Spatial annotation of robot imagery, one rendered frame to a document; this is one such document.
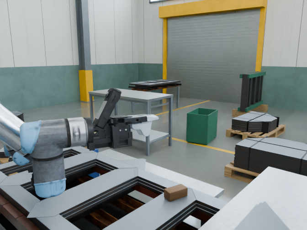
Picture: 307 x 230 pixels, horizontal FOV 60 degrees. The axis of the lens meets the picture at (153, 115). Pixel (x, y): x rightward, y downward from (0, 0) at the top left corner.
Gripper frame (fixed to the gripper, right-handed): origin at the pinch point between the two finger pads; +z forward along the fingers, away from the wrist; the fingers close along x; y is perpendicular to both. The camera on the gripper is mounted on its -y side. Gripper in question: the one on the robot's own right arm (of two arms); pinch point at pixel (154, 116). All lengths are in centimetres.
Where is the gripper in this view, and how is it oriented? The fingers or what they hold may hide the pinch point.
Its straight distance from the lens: 78.0
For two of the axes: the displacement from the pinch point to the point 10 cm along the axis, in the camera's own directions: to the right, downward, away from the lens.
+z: 9.1, -0.9, 4.1
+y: 0.6, 9.9, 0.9
